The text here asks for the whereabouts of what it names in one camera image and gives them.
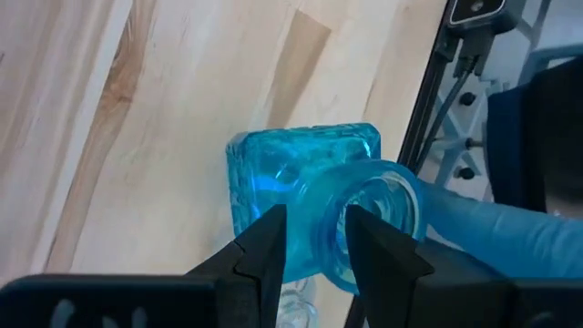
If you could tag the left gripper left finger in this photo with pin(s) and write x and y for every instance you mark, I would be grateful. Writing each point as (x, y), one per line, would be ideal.
(255, 273)

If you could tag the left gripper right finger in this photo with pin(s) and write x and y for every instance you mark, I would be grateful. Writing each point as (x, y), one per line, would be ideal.
(387, 282)

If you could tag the camera tripod stand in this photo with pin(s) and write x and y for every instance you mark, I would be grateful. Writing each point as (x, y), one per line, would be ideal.
(476, 50)

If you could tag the dark blue chair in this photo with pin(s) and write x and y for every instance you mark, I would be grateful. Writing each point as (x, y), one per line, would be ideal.
(537, 136)

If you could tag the teal square glass vase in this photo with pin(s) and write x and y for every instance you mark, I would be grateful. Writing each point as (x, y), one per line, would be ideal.
(273, 168)

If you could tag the table-level camera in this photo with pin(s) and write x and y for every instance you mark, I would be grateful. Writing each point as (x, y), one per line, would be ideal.
(478, 18)

